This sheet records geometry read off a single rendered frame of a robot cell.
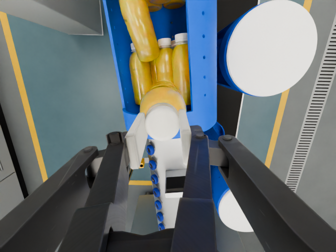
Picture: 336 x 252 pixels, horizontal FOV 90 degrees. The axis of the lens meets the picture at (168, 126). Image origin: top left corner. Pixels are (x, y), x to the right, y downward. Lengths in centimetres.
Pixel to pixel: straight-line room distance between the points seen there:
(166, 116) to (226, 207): 70
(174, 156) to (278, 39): 57
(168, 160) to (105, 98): 111
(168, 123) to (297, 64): 58
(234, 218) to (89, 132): 152
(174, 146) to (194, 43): 48
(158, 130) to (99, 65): 156
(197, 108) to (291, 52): 39
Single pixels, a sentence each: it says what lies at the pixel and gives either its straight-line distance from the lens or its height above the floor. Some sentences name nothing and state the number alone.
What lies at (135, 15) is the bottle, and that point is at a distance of 48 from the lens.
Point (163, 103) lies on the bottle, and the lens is 20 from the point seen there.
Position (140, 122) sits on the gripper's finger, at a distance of 16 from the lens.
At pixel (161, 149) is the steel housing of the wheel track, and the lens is 77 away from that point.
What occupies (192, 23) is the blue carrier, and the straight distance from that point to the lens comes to 40.
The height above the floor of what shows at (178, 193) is 108.
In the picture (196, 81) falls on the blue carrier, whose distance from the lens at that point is 40.
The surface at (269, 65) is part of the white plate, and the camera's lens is 66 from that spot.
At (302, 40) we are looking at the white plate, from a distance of 71.
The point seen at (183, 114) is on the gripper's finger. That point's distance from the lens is 17.
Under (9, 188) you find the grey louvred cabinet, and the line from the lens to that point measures 244.
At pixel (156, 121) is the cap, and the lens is 18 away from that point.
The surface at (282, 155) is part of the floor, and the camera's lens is 221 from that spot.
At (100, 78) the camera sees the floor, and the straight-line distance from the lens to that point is 173.
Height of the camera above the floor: 161
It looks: 71 degrees down
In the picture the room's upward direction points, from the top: 179 degrees counter-clockwise
